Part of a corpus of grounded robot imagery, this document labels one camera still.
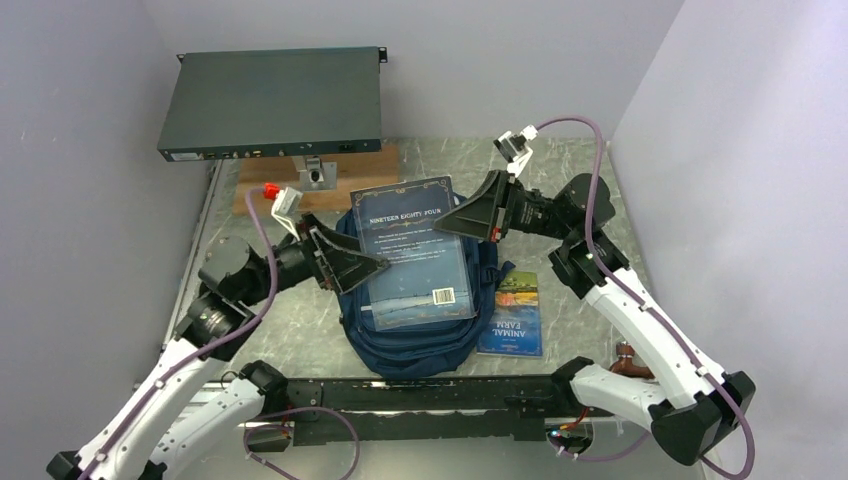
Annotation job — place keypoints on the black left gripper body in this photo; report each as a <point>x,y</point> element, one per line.
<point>305,265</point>

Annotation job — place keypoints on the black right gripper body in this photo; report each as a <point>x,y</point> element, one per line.
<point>518,214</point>

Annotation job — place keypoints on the Nineteen Eighty-Four book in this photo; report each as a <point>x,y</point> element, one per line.
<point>427,279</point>

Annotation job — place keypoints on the Animal Farm book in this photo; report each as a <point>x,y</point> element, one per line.
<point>515,328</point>

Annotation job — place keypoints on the navy blue student backpack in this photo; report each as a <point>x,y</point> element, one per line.
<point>428,349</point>

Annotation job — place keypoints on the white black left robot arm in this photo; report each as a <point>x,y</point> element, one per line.
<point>147,438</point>

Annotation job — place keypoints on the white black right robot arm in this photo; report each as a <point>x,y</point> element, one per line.
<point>691,404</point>

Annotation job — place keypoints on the wooden board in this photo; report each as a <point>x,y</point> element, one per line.
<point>341,175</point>

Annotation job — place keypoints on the grey rack server box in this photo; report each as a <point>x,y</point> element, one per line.
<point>275,103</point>

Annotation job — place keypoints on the copper pipe fitting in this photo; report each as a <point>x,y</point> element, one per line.
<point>625,366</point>

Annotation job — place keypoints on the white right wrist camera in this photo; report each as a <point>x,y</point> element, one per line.
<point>515,148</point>

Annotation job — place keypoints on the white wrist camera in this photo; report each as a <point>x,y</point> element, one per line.
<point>285,204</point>
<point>515,148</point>

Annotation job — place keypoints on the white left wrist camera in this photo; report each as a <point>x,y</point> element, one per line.
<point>285,204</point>

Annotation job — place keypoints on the grey metal stand bracket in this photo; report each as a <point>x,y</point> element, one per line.
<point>316,174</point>

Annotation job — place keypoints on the aluminium side rail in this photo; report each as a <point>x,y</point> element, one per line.
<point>214,174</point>

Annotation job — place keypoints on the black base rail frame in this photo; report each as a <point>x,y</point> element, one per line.
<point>325,410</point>

